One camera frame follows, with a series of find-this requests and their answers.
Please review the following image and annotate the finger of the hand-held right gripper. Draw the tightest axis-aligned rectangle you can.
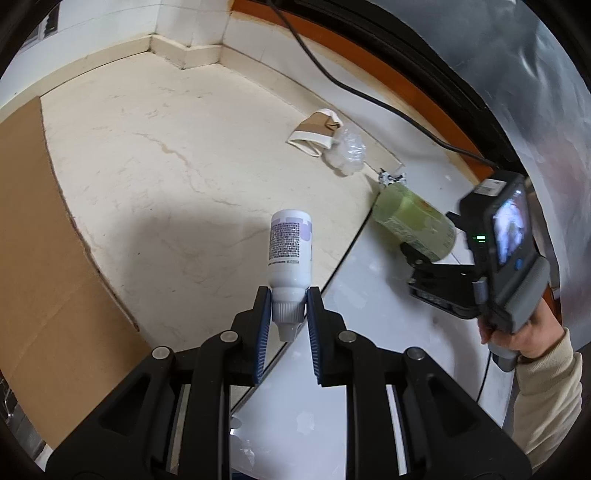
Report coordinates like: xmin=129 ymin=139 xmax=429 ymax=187
xmin=444 ymin=210 xmax=472 ymax=246
xmin=399 ymin=242 xmax=467 ymax=289

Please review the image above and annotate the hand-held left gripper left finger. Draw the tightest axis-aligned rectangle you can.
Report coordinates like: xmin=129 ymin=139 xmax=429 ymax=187
xmin=46 ymin=286 xmax=273 ymax=480

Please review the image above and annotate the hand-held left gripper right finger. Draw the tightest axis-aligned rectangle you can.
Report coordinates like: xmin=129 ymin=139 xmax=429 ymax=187
xmin=306 ymin=286 xmax=532 ymax=480

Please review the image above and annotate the green plastic bottle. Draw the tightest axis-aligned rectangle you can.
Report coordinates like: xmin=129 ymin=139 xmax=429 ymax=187
xmin=372 ymin=185 xmax=458 ymax=263

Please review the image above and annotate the white plastic bottle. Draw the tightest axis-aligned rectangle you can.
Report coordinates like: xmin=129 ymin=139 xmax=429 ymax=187
xmin=267 ymin=209 xmax=315 ymax=343

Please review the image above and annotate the person's right forearm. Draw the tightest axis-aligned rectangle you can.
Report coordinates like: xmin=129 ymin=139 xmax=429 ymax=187
xmin=510 ymin=325 xmax=585 ymax=474

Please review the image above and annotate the person's right hand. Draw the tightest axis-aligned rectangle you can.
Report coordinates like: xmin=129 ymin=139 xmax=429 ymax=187
xmin=477 ymin=302 xmax=566 ymax=361

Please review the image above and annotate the clear crumpled plastic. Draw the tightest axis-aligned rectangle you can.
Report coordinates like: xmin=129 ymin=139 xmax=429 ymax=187
xmin=322 ymin=127 xmax=370 ymax=176

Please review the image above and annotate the translucent plastic sheet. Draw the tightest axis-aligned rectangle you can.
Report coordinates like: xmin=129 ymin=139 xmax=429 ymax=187
xmin=369 ymin=0 xmax=591 ymax=344

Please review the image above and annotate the crushed paper cup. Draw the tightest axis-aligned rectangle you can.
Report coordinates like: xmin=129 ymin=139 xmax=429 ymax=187
xmin=286 ymin=108 xmax=345 ymax=158

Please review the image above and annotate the brown cardboard sheet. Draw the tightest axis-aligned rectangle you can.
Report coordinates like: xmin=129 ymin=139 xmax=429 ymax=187
xmin=0 ymin=96 xmax=155 ymax=450

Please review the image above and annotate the black power cable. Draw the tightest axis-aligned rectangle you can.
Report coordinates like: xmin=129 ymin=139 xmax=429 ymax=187
xmin=265 ymin=0 xmax=499 ymax=169

